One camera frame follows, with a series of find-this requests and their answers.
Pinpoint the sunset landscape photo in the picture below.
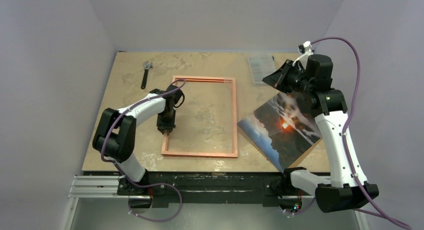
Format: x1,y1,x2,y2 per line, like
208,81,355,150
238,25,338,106
237,92,322,171

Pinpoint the red picture frame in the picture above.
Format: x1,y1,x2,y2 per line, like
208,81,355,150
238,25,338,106
161,75,238,158

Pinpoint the black adjustable wrench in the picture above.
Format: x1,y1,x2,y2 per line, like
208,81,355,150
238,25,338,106
140,61,153,89

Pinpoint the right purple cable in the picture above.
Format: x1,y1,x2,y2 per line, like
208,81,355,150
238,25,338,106
283,36,413,230

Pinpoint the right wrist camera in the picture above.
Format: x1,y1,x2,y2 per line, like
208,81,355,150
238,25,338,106
296,41,313,61

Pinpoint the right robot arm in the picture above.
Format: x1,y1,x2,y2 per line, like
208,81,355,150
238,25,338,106
262,54,379,213

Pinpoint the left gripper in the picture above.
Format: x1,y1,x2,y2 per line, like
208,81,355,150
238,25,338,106
156,109,176,134

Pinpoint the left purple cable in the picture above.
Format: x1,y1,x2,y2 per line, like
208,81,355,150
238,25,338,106
99,78,187,224

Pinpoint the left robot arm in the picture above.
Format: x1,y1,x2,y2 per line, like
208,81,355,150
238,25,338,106
92,85,185,195

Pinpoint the purple cable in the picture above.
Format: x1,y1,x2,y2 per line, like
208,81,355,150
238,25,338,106
99,78,187,224
283,36,413,230

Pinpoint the clear plastic screw box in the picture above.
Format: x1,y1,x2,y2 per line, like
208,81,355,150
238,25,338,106
247,52,277,85

